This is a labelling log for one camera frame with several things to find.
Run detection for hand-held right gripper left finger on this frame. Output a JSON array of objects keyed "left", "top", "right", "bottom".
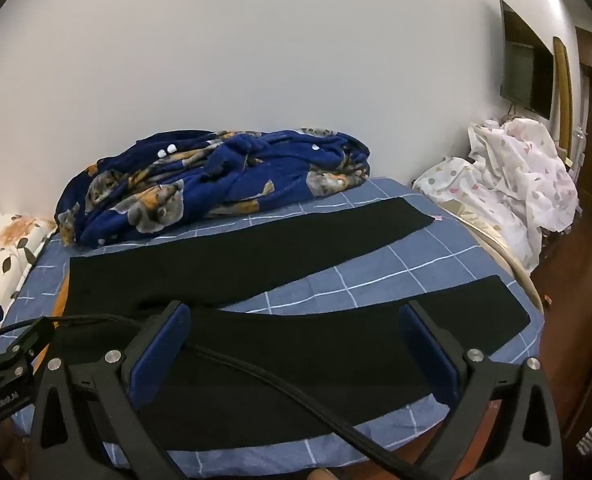
[{"left": 30, "top": 300, "right": 197, "bottom": 480}]

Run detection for floral pillow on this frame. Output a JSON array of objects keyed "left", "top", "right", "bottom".
[{"left": 0, "top": 212, "right": 59, "bottom": 318}]

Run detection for black pants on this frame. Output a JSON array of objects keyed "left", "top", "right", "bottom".
[{"left": 68, "top": 197, "right": 532, "bottom": 453}]

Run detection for blue grid bed sheet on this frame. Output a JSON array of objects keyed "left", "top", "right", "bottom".
[{"left": 0, "top": 176, "right": 544, "bottom": 480}]

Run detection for wall television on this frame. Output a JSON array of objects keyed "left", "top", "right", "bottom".
[{"left": 498, "top": 0, "right": 555, "bottom": 121}]

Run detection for blue dog print blanket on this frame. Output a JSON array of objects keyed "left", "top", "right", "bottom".
[{"left": 56, "top": 127, "right": 371, "bottom": 248}]

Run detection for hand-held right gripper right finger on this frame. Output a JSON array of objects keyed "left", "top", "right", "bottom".
[{"left": 398, "top": 300, "right": 564, "bottom": 480}]

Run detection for white spotted cloth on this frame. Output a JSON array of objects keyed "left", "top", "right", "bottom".
[{"left": 413, "top": 116, "right": 579, "bottom": 273}]

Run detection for tan wooden board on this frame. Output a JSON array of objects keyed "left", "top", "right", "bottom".
[{"left": 552, "top": 36, "right": 574, "bottom": 158}]

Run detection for black cable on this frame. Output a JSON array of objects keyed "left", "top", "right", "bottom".
[{"left": 0, "top": 313, "right": 441, "bottom": 480}]

